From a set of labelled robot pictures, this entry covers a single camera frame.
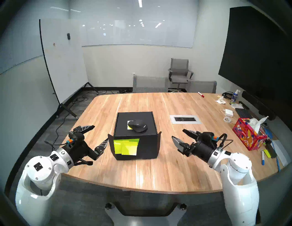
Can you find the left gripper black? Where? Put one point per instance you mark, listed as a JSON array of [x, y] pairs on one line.
[[77, 151]]

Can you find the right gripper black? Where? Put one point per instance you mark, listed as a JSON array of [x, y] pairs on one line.
[[204, 149]]

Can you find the black Logitech computer mouse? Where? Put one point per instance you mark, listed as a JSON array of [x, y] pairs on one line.
[[138, 125]]

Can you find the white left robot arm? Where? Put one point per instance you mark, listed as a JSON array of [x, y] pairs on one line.
[[38, 168]]

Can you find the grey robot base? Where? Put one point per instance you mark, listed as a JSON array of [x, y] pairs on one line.
[[141, 219]]

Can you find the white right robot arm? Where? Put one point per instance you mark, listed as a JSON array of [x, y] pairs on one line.
[[239, 182]]

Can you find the black cardboard box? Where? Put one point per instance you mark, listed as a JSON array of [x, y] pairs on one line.
[[148, 148]]

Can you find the colourful Kleenex tissue box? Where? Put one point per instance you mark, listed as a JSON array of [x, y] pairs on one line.
[[247, 136]]

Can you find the silver table power outlet panel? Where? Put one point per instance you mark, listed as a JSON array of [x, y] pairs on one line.
[[185, 119]]

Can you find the neon yellow sticky note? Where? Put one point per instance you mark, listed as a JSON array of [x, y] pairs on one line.
[[131, 148], [117, 147]]

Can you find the pale yellow sticky note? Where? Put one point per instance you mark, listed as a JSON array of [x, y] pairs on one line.
[[128, 126]]

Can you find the red whiteboard marker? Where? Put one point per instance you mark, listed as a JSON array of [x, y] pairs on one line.
[[200, 94]]

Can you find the white power adapter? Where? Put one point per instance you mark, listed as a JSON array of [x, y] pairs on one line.
[[228, 112]]

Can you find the crumpled white tissue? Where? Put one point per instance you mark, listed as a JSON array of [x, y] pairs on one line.
[[220, 100]]

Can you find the grey plain mesh chair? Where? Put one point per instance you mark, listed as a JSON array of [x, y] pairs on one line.
[[202, 87]]

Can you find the flat white paper towel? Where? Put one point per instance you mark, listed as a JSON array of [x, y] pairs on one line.
[[237, 106]]

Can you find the black keyboard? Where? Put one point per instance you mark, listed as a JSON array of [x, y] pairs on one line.
[[243, 113]]

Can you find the Expo cleaner spray bottle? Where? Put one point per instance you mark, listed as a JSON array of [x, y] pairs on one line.
[[234, 98]]

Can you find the grey ribbed mesh chair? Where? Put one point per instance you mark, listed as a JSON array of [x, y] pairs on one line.
[[150, 84]]

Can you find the grey office chair with armrests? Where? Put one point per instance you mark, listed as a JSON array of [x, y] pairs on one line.
[[179, 70]]

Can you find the white tissue sheet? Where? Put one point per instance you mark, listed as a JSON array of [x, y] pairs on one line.
[[256, 124]]

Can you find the blue whiteboard marker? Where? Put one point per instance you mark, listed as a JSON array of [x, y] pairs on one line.
[[263, 158]]

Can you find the black video bar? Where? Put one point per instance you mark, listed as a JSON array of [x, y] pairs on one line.
[[257, 104]]

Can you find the blue flat packet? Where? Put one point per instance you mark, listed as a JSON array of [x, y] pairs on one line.
[[268, 133]]

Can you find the yellow sticky note pad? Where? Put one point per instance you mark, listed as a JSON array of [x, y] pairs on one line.
[[267, 153]]

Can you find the black whiteboard eraser block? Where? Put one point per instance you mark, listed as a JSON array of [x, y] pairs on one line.
[[271, 149]]

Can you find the mobile whiteboard on black stand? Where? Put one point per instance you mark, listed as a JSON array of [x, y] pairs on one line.
[[61, 57]]

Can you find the linear ceiling light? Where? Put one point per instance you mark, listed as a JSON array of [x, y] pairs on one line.
[[140, 3]]

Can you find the large black wall television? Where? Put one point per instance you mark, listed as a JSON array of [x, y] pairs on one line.
[[255, 57]]

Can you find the wide glass wall whiteboard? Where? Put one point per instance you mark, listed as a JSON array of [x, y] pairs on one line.
[[136, 34]]

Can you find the glass wall whiteboard with scribbles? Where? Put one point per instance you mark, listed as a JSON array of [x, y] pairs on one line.
[[18, 45]]

